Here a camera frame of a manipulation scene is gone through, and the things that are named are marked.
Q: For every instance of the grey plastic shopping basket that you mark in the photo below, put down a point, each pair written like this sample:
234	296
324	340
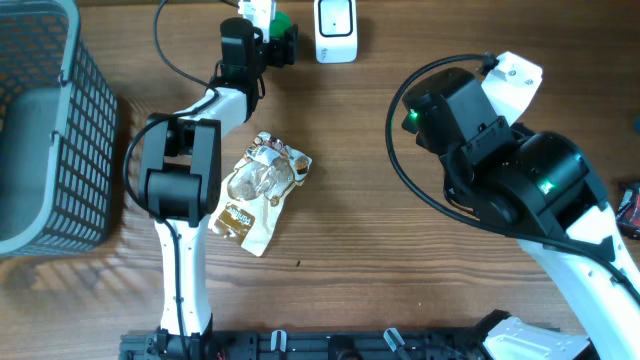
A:
59	124

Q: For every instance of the green lid glass jar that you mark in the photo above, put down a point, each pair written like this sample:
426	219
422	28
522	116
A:
279	25

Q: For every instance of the black red snack wrapper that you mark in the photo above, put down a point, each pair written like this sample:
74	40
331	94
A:
627	217

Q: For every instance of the white barcode scanner box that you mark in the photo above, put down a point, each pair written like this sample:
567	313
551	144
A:
336	31

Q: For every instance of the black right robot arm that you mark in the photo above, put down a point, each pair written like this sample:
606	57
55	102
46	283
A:
538	188

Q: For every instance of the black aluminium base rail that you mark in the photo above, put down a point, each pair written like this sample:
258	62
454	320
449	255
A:
447	344

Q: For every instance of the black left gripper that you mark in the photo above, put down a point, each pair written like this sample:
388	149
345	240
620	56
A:
280	55

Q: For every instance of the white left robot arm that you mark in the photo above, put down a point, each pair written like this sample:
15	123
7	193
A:
180	175

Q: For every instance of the white brown snack pouch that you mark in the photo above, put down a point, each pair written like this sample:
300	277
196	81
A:
253	194

